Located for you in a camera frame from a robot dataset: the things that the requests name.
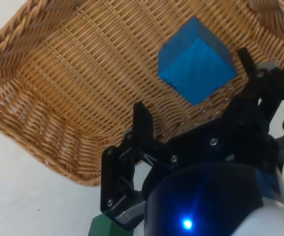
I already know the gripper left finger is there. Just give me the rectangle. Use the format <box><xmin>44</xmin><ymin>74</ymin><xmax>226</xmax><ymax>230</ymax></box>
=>
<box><xmin>100</xmin><ymin>101</ymin><xmax>179</xmax><ymax>226</ymax></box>

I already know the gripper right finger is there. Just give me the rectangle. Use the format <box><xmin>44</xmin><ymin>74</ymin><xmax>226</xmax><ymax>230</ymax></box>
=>
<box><xmin>209</xmin><ymin>48</ymin><xmax>284</xmax><ymax>148</ymax></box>

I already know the blue cube block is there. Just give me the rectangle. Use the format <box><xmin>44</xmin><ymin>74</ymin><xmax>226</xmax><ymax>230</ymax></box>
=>
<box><xmin>158</xmin><ymin>16</ymin><xmax>238</xmax><ymax>106</ymax></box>

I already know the wicker basket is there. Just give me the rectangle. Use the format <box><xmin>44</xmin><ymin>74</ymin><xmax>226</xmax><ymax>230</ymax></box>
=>
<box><xmin>0</xmin><ymin>0</ymin><xmax>284</xmax><ymax>187</ymax></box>

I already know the green cube block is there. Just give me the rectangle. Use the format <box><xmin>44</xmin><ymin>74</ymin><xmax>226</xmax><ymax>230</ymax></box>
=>
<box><xmin>87</xmin><ymin>212</ymin><xmax>135</xmax><ymax>236</ymax></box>

